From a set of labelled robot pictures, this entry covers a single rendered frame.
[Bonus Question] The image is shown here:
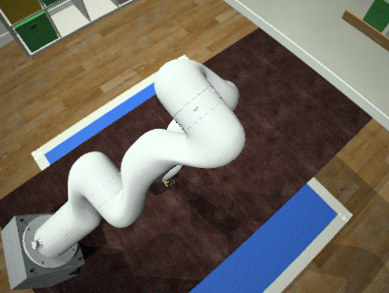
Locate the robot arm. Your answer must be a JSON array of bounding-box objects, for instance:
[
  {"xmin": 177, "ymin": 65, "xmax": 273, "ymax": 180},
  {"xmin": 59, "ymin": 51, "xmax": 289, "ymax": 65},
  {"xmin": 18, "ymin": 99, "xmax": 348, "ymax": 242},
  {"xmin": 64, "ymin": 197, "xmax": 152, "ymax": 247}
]
[{"xmin": 23, "ymin": 59, "xmax": 246, "ymax": 268}]

